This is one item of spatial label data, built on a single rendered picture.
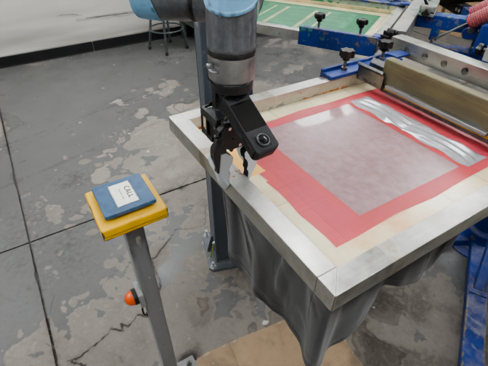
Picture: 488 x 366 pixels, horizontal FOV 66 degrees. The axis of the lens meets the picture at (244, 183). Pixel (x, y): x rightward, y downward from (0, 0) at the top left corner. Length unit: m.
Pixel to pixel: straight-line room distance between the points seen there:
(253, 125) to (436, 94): 0.59
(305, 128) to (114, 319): 1.20
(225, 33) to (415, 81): 0.65
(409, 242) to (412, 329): 1.18
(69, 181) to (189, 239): 0.93
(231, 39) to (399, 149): 0.52
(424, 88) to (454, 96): 0.08
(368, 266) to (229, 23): 0.40
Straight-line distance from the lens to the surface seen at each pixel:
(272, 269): 0.95
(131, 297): 0.98
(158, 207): 0.75
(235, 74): 0.58
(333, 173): 0.81
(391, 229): 0.71
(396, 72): 1.13
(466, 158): 0.97
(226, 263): 1.83
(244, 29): 0.57
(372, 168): 0.85
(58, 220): 2.29
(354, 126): 0.99
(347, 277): 0.57
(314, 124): 0.97
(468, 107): 1.03
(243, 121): 0.59
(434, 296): 1.94
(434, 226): 0.69
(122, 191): 0.78
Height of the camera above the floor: 1.45
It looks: 39 degrees down
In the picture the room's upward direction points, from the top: straight up
